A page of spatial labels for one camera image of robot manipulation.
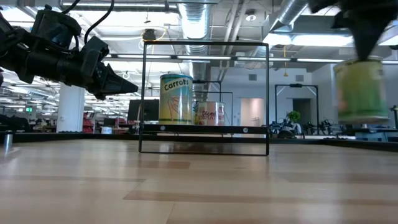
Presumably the small silver metal cylinder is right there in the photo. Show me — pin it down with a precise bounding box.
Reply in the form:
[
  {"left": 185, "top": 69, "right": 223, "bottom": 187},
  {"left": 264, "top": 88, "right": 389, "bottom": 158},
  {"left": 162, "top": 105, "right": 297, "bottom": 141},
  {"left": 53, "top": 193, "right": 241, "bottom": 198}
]
[{"left": 2, "top": 131, "right": 14, "bottom": 151}]

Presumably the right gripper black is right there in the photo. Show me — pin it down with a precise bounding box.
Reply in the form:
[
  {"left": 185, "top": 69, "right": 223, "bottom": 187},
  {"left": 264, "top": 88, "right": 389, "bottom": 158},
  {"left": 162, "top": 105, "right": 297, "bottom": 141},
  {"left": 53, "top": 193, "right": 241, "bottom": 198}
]
[{"left": 307, "top": 0, "right": 398, "bottom": 62}]

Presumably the black ceiling-mounted device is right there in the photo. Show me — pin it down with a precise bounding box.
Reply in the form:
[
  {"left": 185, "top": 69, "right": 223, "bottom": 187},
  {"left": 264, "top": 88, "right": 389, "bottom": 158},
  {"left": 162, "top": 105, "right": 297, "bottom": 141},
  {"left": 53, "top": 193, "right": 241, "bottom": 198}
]
[{"left": 142, "top": 28, "right": 157, "bottom": 42}]

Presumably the silver slanted ceiling duct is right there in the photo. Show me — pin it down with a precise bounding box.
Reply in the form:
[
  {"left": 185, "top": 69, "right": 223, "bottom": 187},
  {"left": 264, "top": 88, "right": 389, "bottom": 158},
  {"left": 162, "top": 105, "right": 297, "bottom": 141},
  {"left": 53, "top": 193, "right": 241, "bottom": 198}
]
[{"left": 266, "top": 0, "right": 312, "bottom": 34}]

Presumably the yellow carrots tin can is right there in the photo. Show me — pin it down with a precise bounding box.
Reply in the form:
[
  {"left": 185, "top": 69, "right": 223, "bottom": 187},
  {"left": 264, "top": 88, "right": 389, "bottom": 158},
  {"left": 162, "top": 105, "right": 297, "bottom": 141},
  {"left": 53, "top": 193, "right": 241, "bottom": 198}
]
[{"left": 159, "top": 73, "right": 194, "bottom": 126}]

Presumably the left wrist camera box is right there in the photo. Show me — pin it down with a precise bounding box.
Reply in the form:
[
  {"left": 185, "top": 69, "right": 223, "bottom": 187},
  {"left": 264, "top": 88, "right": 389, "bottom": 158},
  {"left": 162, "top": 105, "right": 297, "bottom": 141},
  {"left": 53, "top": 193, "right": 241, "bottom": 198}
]
[{"left": 30, "top": 4, "right": 82, "bottom": 52}]

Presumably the white building column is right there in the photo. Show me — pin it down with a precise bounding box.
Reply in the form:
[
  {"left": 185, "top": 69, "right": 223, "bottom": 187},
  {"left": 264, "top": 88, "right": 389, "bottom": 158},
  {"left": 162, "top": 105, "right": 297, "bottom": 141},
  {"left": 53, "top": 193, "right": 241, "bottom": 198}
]
[{"left": 55, "top": 83, "right": 86, "bottom": 134}]

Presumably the large bright ceiling light panel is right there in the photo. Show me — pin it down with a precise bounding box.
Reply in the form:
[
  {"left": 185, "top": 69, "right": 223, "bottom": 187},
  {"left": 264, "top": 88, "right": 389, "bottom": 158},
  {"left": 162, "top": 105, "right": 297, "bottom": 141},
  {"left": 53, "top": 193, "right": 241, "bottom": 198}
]
[{"left": 263, "top": 32, "right": 354, "bottom": 48}]

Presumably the black metal station frame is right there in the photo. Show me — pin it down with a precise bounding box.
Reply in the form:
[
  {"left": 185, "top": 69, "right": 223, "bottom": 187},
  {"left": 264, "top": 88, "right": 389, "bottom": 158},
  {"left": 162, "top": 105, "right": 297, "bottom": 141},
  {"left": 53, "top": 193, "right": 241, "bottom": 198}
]
[{"left": 274, "top": 83, "right": 320, "bottom": 135}]

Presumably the dark computer monitor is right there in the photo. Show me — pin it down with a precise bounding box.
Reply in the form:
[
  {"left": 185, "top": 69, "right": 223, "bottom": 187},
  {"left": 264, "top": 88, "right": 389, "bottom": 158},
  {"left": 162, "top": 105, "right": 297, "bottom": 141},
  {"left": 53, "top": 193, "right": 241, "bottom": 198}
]
[{"left": 126, "top": 99, "right": 160, "bottom": 122}]

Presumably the blue-grey desk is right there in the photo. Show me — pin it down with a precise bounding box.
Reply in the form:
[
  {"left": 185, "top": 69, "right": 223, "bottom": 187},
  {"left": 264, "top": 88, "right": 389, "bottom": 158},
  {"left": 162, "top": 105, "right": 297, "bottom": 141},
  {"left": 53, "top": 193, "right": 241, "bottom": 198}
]
[{"left": 354, "top": 124, "right": 398, "bottom": 142}]

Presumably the diced tomatoes tin can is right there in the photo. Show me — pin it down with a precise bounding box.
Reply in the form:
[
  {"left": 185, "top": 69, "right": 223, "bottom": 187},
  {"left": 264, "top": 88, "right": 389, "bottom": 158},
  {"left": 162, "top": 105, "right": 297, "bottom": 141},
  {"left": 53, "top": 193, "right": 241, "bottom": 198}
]
[{"left": 197, "top": 101, "right": 226, "bottom": 126}]

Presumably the silver spiral ceiling duct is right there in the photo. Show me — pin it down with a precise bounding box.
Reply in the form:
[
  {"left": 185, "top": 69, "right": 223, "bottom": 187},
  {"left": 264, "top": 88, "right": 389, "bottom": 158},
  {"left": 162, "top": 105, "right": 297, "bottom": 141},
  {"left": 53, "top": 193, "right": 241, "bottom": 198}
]
[{"left": 177, "top": 0, "right": 214, "bottom": 103}]

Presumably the black wire shelf rack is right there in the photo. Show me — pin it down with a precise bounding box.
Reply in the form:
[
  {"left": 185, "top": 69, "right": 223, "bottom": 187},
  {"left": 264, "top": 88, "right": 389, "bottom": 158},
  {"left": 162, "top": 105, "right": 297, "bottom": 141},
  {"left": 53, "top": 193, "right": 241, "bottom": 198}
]
[{"left": 137, "top": 40, "right": 270, "bottom": 157}]

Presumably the yellow hanging cord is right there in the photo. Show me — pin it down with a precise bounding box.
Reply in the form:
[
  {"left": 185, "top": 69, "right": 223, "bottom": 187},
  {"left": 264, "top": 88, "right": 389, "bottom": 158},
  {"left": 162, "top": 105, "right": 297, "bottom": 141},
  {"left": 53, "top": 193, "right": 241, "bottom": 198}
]
[{"left": 282, "top": 45, "right": 289, "bottom": 78}]

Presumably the fluorescent ceiling strip light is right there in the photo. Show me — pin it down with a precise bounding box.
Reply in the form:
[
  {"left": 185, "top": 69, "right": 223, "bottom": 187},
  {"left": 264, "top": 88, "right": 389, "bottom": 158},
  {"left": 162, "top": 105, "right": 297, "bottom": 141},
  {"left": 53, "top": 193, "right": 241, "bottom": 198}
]
[
  {"left": 176, "top": 55, "right": 233, "bottom": 61},
  {"left": 116, "top": 54, "right": 172, "bottom": 60},
  {"left": 236, "top": 57, "right": 292, "bottom": 62}
]

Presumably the green potted plant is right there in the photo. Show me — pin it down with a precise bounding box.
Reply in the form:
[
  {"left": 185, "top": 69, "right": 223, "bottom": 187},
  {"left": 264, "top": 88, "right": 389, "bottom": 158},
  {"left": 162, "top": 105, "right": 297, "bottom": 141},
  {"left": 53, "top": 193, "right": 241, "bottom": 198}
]
[{"left": 286, "top": 110, "right": 302, "bottom": 124}]

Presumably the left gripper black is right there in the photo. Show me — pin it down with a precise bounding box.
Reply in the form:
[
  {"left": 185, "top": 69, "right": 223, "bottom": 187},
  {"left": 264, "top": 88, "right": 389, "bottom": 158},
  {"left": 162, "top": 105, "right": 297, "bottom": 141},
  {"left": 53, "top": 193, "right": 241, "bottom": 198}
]
[{"left": 26, "top": 36, "right": 139, "bottom": 101}]

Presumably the black aluminium table frame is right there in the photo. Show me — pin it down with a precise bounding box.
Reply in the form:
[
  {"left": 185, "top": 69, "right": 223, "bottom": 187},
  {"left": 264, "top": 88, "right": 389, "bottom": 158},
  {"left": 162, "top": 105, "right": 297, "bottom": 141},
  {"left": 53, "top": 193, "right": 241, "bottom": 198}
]
[{"left": 0, "top": 131, "right": 398, "bottom": 153}]

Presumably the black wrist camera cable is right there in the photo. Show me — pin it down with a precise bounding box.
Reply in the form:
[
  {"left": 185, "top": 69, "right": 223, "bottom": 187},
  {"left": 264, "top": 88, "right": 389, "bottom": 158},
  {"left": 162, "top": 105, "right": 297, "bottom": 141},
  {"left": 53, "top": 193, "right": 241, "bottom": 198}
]
[{"left": 83, "top": 0, "right": 115, "bottom": 45}]

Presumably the wide green tin can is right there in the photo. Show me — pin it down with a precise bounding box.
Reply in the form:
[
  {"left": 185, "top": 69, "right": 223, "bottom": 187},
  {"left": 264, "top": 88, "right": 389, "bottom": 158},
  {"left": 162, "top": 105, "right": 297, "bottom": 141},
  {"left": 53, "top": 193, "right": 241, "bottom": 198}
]
[{"left": 333, "top": 57, "right": 390, "bottom": 124}]

